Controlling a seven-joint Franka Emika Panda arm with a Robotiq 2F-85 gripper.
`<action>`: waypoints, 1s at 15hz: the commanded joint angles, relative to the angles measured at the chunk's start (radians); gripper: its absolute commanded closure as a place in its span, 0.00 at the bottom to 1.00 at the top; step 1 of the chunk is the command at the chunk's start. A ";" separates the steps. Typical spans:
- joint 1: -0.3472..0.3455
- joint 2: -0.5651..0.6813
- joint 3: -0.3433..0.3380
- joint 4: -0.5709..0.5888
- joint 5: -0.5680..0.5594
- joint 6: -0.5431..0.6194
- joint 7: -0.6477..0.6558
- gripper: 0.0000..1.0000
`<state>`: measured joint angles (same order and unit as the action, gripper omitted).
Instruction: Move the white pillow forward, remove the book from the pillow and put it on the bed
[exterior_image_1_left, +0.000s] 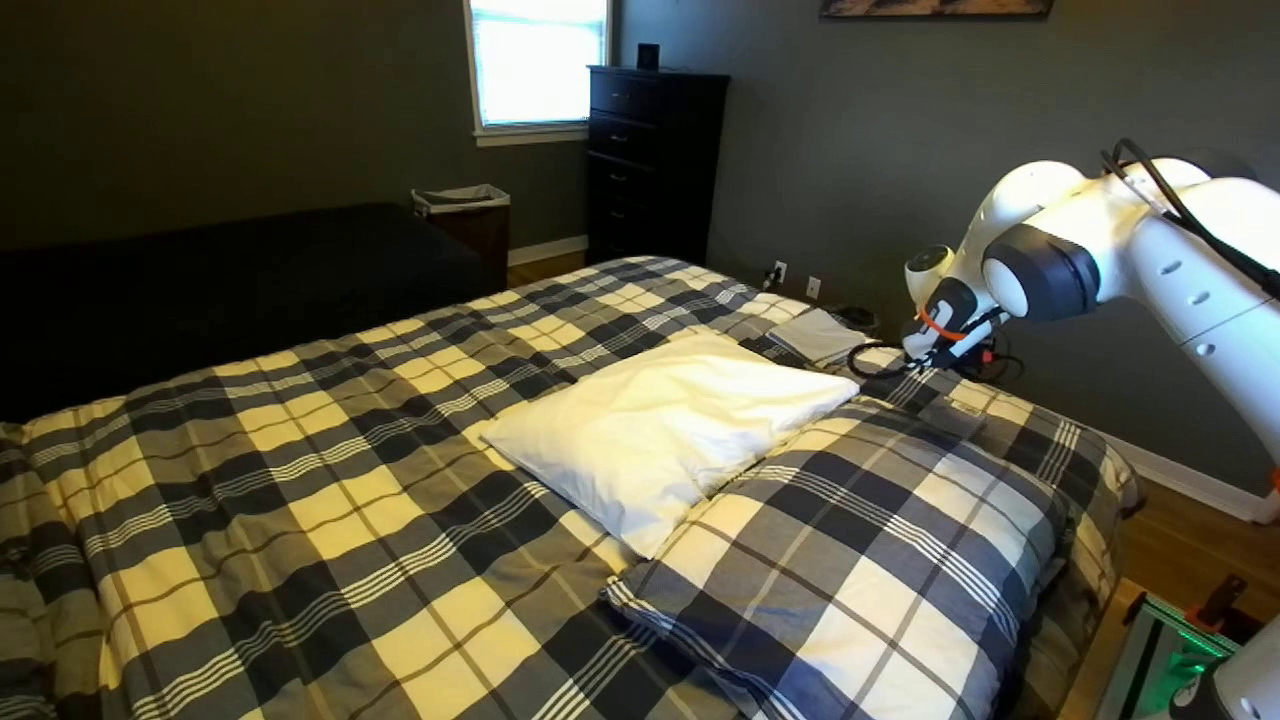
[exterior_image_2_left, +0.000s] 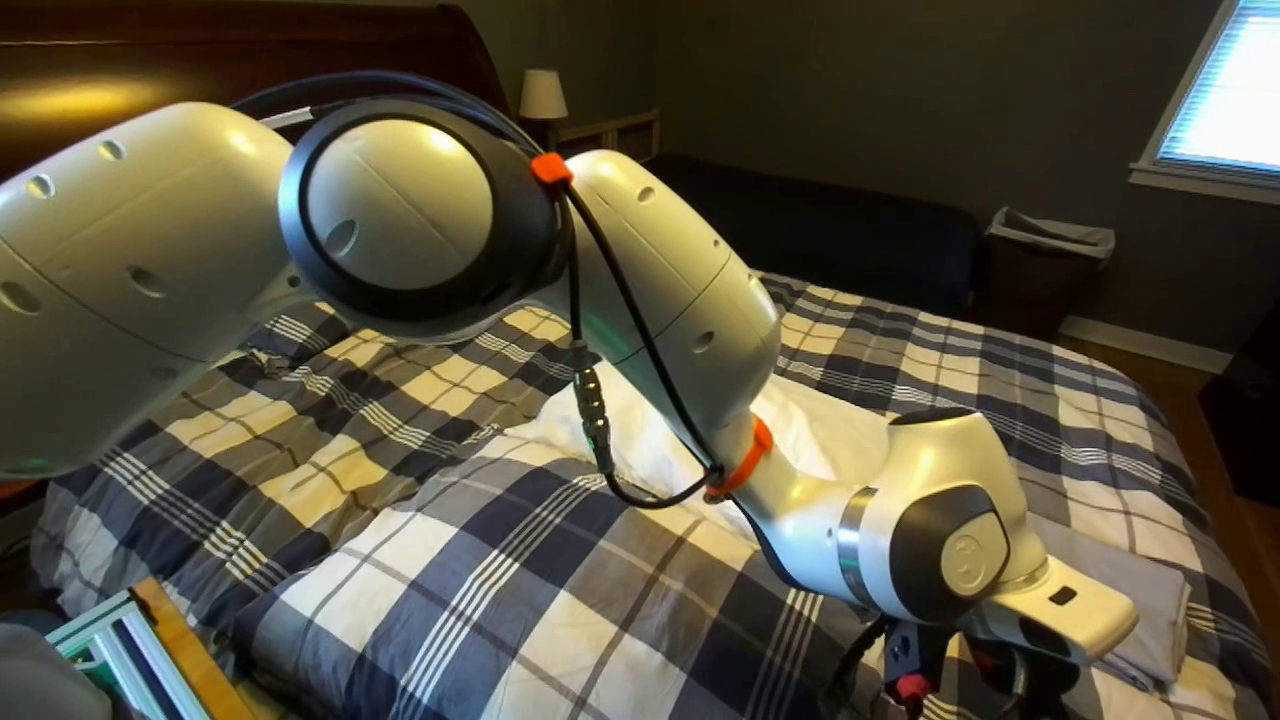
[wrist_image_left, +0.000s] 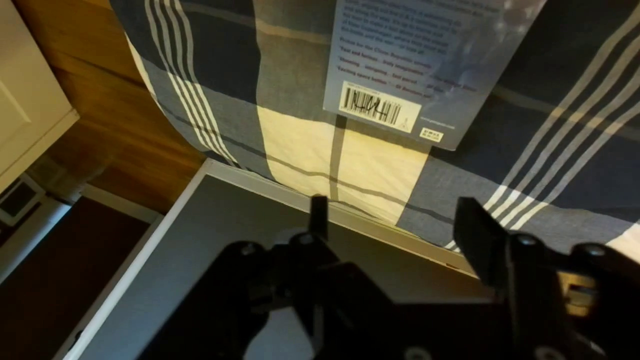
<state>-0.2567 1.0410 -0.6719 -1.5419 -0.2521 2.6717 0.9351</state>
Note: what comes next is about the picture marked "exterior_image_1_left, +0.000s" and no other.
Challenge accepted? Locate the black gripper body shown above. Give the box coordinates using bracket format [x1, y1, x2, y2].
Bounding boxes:
[912, 312, 1011, 385]

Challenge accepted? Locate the blue white plaid pillow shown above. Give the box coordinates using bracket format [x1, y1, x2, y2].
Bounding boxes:
[603, 391, 1078, 720]

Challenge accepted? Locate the black dresser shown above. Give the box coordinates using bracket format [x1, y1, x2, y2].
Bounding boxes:
[579, 62, 737, 274]

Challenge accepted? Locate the wooden board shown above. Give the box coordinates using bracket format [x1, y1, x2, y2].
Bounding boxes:
[1058, 572, 1152, 720]

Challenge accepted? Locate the dark wooden nightstand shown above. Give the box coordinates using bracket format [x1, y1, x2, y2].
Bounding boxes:
[409, 181, 517, 296]

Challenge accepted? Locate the grey rounded object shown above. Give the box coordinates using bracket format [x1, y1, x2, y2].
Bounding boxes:
[1214, 618, 1280, 720]

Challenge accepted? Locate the bright window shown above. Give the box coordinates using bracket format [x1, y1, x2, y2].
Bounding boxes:
[460, 0, 620, 151]

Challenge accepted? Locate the grey tray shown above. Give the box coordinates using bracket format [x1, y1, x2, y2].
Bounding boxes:
[409, 181, 517, 221]

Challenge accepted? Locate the yellow black plaid comforter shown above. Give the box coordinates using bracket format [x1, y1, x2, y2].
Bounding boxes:
[0, 251, 1148, 720]

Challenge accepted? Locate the black couch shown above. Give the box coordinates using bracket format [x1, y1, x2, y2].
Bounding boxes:
[0, 197, 493, 429]

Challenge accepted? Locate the orange cable strap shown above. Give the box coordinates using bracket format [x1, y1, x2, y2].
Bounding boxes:
[918, 303, 973, 343]

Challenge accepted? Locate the wall picture frame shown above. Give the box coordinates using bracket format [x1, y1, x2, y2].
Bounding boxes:
[817, 0, 1058, 23]

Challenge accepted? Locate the green metal frame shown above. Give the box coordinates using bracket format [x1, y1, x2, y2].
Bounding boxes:
[1101, 593, 1248, 720]

